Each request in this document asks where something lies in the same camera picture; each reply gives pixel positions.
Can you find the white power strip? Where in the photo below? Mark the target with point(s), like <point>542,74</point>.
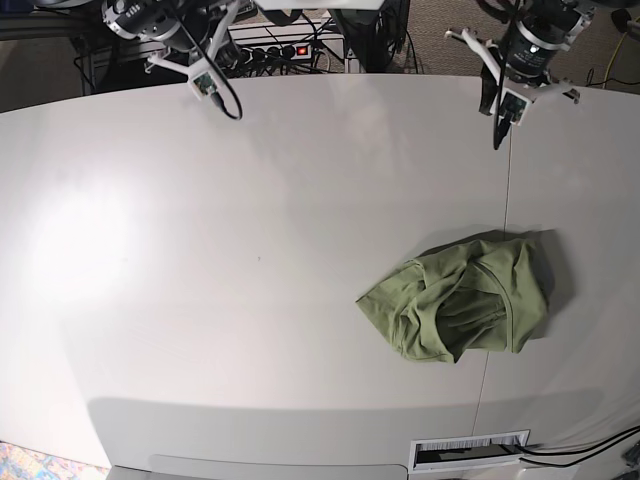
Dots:
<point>287,53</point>

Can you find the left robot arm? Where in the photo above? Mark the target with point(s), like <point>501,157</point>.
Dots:
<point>516,68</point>

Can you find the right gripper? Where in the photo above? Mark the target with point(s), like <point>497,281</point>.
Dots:
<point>228,54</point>

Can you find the green T-shirt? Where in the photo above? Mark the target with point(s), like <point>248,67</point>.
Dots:
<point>490,292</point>

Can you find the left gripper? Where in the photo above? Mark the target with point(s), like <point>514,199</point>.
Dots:
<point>489,92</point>

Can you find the table cable grommet box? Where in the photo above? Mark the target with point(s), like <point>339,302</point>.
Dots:
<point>466,453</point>

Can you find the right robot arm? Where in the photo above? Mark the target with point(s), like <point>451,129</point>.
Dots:
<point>188,27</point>

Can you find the black monitor stand post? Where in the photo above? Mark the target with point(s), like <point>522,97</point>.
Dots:
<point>371,35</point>

